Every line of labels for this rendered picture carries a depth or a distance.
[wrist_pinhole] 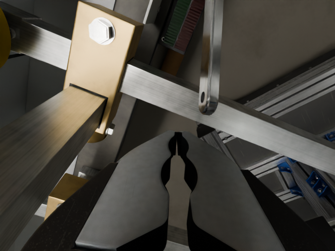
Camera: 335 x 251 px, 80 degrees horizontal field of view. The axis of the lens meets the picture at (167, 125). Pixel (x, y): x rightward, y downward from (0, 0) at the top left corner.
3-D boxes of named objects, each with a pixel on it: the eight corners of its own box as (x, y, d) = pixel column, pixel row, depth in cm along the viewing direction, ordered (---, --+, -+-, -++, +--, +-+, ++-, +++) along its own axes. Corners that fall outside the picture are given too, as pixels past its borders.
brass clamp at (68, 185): (99, 182, 33) (87, 207, 29) (83, 230, 39) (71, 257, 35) (61, 170, 32) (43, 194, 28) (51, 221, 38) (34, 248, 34)
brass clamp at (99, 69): (149, 27, 21) (142, 28, 17) (115, 129, 27) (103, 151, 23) (92, 1, 20) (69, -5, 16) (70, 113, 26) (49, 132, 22)
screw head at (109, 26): (118, 23, 17) (114, 24, 16) (111, 48, 18) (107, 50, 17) (93, 12, 16) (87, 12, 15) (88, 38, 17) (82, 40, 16)
